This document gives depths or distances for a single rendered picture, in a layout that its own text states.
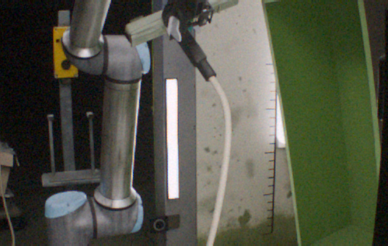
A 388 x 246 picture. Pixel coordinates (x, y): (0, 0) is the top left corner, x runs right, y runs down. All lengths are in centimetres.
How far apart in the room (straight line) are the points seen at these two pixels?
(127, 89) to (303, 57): 96
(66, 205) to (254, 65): 138
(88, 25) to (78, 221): 71
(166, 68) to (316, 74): 75
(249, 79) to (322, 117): 54
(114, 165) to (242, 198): 125
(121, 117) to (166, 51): 96
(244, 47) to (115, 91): 124
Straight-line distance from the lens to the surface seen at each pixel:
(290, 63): 201
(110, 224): 160
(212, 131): 242
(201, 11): 97
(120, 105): 137
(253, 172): 258
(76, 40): 122
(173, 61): 231
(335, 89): 218
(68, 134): 244
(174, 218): 246
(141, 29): 108
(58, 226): 158
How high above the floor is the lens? 139
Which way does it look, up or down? 9 degrees down
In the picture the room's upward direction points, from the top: straight up
